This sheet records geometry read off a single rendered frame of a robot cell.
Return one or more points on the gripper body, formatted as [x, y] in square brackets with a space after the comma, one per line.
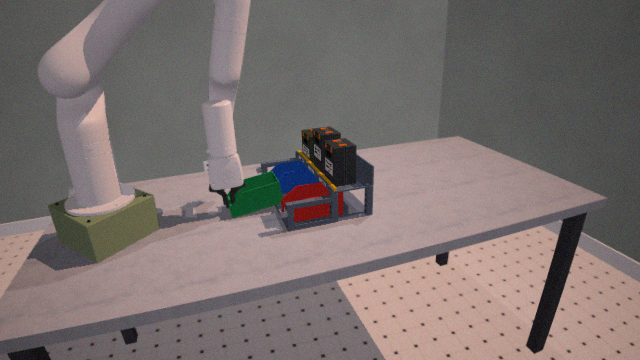
[225, 172]

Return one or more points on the yellow flat bar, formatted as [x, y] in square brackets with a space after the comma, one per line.
[323, 176]

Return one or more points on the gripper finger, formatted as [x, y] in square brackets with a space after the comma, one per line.
[223, 194]
[233, 192]

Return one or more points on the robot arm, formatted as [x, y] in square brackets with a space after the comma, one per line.
[70, 68]

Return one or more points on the dark grey metal bin rack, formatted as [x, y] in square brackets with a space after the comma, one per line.
[351, 205]

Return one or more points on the green bin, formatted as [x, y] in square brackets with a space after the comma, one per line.
[266, 192]

